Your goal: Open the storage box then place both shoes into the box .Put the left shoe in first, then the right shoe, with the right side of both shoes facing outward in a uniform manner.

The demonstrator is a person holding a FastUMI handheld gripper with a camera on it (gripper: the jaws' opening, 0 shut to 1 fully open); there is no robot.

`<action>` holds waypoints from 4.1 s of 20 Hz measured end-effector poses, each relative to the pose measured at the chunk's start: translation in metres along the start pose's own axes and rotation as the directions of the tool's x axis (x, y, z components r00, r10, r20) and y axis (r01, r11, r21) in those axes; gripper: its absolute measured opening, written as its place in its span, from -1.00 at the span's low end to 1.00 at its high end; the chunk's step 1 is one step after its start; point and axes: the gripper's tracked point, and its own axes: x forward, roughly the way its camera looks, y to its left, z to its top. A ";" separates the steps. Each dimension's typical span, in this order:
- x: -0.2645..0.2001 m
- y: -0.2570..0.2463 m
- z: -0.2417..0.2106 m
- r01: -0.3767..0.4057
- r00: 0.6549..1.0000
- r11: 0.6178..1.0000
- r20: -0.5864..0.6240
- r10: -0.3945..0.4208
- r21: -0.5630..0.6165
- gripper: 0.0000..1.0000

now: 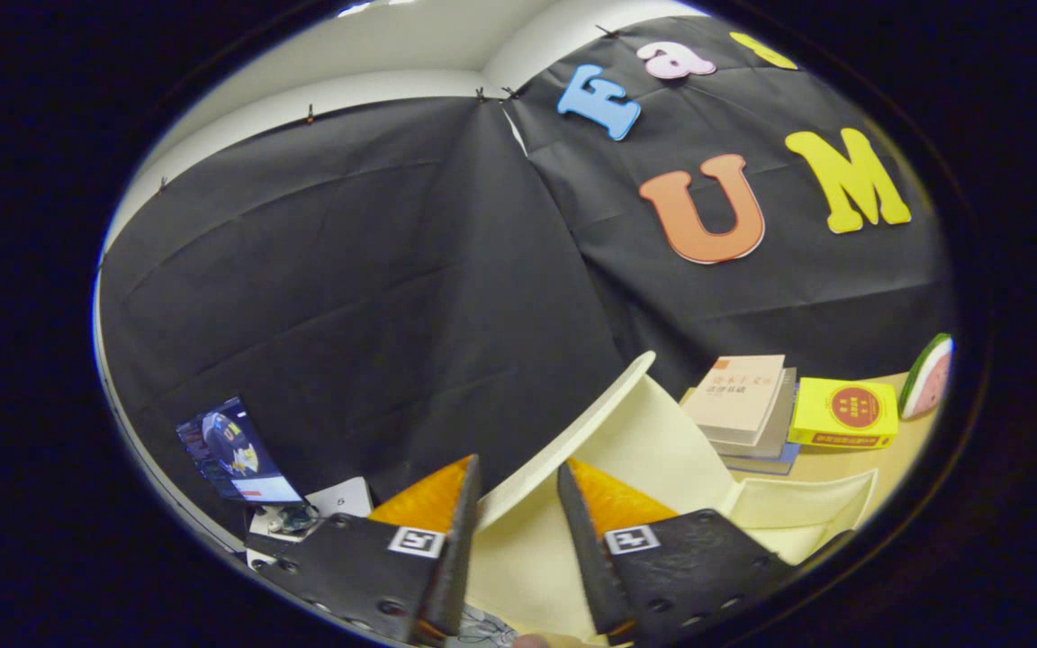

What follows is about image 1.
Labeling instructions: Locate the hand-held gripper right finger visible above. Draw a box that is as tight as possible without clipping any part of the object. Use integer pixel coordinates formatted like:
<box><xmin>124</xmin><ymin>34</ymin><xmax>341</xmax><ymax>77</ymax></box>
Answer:
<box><xmin>556</xmin><ymin>457</ymin><xmax>798</xmax><ymax>647</ymax></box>

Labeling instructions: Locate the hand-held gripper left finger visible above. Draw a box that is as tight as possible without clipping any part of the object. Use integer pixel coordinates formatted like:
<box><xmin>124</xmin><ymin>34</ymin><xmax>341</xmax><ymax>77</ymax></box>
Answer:
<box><xmin>248</xmin><ymin>453</ymin><xmax>483</xmax><ymax>647</ymax></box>

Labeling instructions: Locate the cream storage box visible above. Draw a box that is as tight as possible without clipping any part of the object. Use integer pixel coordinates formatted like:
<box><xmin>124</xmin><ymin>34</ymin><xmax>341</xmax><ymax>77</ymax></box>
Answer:
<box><xmin>464</xmin><ymin>351</ymin><xmax>879</xmax><ymax>642</ymax></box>

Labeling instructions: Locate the white paper sheet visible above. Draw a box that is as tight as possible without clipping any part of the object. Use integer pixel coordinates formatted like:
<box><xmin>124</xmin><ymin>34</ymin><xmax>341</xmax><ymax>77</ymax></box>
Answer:
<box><xmin>307</xmin><ymin>477</ymin><xmax>375</xmax><ymax>518</ymax></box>

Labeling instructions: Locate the blue cover book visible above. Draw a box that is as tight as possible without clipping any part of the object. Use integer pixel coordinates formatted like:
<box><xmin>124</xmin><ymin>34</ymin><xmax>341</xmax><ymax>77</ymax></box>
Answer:
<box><xmin>721</xmin><ymin>441</ymin><xmax>801</xmax><ymax>476</ymax></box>

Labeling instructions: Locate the pale grey book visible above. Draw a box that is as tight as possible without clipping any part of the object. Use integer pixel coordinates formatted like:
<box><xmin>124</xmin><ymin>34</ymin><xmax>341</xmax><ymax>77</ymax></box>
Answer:
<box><xmin>706</xmin><ymin>367</ymin><xmax>798</xmax><ymax>460</ymax></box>

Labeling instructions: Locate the yellow book with red label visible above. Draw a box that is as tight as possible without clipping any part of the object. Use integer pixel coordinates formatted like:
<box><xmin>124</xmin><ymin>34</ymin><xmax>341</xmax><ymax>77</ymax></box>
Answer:
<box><xmin>787</xmin><ymin>377</ymin><xmax>899</xmax><ymax>450</ymax></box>

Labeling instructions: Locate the watermelon slice plush toy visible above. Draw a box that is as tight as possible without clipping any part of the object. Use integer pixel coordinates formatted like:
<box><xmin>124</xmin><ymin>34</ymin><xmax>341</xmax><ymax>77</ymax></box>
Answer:
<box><xmin>898</xmin><ymin>333</ymin><xmax>955</xmax><ymax>421</ymax></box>

